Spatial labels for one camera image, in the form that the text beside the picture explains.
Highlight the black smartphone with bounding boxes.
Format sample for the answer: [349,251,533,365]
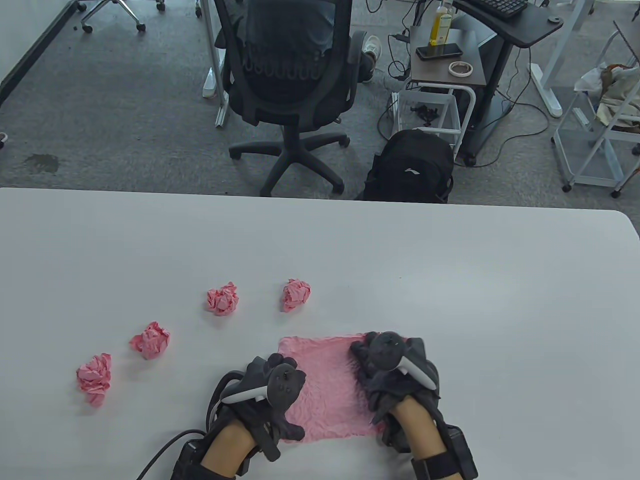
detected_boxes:
[416,43,464,62]

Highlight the black keyboard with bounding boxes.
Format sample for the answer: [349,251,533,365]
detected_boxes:
[470,0,530,20]

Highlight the person's left hand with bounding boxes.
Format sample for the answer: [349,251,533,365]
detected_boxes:
[212,352,307,463]

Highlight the pink paper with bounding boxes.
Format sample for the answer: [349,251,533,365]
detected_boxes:
[205,282,240,316]
[129,321,171,361]
[281,279,312,313]
[277,332,391,443]
[76,353,113,408]

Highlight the black mesh office chair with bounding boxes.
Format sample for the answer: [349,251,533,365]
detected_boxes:
[212,0,368,197]

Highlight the clear bottle yellow liquid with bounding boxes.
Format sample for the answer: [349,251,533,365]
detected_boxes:
[429,0,455,47]

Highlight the white desk leg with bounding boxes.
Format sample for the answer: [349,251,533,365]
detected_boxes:
[530,0,588,118]
[199,0,232,129]

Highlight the person's right forearm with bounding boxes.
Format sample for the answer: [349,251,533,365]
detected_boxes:
[390,397,448,461]

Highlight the beige cloth bundle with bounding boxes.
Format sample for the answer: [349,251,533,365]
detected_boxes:
[574,62,640,133]

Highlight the black standing desk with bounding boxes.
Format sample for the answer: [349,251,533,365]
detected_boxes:
[452,0,565,168]

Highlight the white wheeled cart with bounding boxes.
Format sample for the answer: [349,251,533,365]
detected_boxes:
[552,20,640,198]

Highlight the black floor cable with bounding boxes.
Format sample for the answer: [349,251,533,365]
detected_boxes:
[467,47,551,168]

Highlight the grey white side table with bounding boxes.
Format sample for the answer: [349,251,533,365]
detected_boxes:
[392,25,488,161]

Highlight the person's right hand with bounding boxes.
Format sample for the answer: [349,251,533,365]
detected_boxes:
[349,331,441,427]

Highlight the black wrist rig cable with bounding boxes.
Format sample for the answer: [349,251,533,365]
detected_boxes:
[136,429,207,480]

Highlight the silver chair base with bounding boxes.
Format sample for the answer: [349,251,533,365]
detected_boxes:
[75,0,167,34]

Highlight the black white tracking controller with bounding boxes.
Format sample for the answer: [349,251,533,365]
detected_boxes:
[366,332,438,391]
[220,364,307,416]

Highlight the person's left forearm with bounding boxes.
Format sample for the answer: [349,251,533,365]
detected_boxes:
[200,420,258,480]

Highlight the black clamp parts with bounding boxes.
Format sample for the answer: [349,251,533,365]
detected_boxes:
[410,102,441,126]

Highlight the black backpack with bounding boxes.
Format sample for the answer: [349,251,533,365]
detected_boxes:
[362,129,455,203]

